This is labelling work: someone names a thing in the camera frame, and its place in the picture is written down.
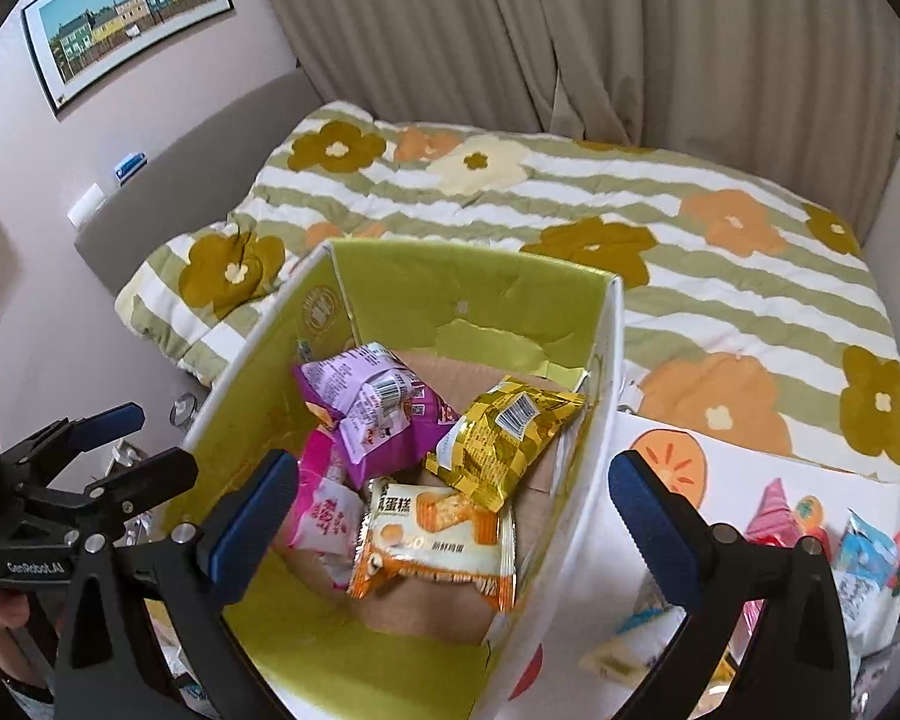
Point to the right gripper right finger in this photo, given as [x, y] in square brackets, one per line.
[796, 663]

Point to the light blue small snack packet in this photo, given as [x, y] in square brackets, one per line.
[866, 570]

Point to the orange cream egg cake packet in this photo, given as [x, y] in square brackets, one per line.
[439, 535]

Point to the pink white snack packet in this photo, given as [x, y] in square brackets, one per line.
[327, 514]

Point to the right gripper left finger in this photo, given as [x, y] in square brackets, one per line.
[109, 664]

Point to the beige curtain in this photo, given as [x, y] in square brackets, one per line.
[803, 92]

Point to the floral striped green quilt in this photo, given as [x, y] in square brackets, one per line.
[750, 313]

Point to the grey padded headboard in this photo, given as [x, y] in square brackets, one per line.
[194, 182]

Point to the purple snack packet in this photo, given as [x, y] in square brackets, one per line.
[381, 416]

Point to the white wall switch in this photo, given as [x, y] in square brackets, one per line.
[85, 207]

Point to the pink red small snack packet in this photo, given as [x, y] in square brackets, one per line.
[780, 524]

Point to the gold foil snack packet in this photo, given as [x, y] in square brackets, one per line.
[496, 440]

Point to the blue white small device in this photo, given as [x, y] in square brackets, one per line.
[129, 167]

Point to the green cardboard box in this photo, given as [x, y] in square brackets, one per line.
[462, 317]

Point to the framed houses picture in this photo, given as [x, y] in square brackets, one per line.
[76, 43]

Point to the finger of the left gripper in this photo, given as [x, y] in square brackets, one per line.
[107, 504]
[82, 430]

